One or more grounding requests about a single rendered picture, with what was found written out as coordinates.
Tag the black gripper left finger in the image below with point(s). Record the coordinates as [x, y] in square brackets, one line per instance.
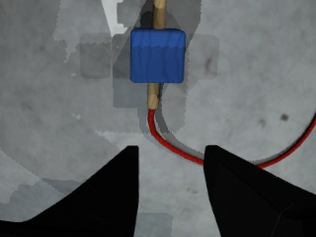
[106, 205]

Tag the dark brown wooden stick with red string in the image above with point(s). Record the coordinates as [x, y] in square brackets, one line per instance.
[154, 91]

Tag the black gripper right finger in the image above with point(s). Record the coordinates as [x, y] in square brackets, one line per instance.
[250, 202]

